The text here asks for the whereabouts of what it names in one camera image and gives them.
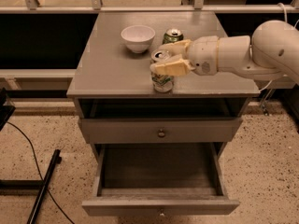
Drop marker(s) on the grey wooden drawer cabinet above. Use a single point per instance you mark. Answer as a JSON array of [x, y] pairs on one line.
[[111, 82]]

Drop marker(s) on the white green 7up can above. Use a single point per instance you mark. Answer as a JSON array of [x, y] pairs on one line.
[[161, 83]]

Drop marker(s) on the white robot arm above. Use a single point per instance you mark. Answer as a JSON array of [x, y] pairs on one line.
[[270, 53]]

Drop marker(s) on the open grey middle drawer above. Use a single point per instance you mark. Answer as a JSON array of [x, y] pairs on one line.
[[159, 180]]

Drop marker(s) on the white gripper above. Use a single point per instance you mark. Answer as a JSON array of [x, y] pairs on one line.
[[203, 55]]

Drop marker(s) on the black metal stand base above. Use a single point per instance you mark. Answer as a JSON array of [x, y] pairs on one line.
[[37, 188]]

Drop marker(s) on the closed grey top drawer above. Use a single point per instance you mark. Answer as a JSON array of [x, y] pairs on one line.
[[152, 131]]

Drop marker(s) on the dark green soda can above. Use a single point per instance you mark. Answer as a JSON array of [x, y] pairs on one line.
[[172, 35]]

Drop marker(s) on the metal railing frame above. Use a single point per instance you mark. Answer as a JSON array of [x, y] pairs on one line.
[[62, 7]]

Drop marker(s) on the white ceramic bowl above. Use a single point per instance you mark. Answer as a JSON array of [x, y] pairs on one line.
[[138, 38]]

